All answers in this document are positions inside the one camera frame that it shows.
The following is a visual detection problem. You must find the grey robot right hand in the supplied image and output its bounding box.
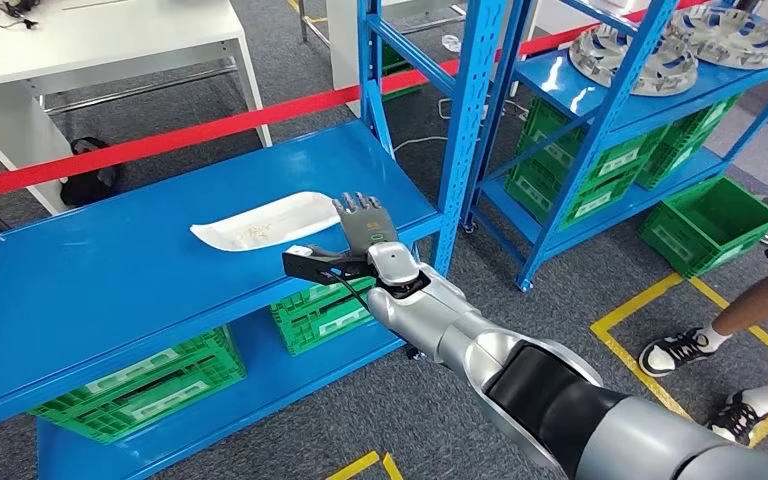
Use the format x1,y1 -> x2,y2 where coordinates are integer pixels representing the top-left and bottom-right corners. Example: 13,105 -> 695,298
330,192 -> 400,258

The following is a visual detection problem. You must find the long white curved panel part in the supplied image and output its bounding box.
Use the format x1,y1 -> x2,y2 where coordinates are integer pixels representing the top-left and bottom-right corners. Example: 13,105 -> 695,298
189,191 -> 343,254

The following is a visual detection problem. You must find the blue metal shelf rack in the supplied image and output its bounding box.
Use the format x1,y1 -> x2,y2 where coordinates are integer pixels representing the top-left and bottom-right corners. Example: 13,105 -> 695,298
460,0 -> 768,293
0,0 -> 512,480

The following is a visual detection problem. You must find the red barrier belt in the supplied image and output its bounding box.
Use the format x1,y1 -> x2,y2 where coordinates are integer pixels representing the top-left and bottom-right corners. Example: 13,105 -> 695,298
0,0 -> 713,198

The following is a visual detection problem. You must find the black bag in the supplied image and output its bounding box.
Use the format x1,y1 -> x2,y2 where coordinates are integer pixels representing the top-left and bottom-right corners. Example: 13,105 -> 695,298
59,136 -> 122,209

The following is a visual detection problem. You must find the silver wheel cover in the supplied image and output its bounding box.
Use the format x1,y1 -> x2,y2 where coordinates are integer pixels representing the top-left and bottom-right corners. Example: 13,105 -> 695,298
568,23 -> 700,99
665,3 -> 768,72

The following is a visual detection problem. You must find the open green plastic crate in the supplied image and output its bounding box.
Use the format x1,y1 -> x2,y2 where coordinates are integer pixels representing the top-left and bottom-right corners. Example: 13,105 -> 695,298
637,175 -> 768,280

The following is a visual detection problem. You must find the white table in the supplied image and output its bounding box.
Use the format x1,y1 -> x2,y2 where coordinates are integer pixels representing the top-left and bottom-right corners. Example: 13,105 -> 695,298
0,0 -> 274,217

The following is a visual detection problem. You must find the person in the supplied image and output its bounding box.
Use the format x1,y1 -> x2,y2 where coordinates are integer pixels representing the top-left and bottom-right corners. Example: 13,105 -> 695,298
638,221 -> 768,446

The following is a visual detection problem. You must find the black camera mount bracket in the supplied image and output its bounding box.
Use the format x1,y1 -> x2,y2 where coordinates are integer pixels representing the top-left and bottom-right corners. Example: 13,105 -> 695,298
282,246 -> 375,287

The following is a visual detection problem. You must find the white cable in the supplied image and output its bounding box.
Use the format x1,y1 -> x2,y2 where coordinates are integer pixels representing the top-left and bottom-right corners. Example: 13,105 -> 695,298
393,97 -> 455,155

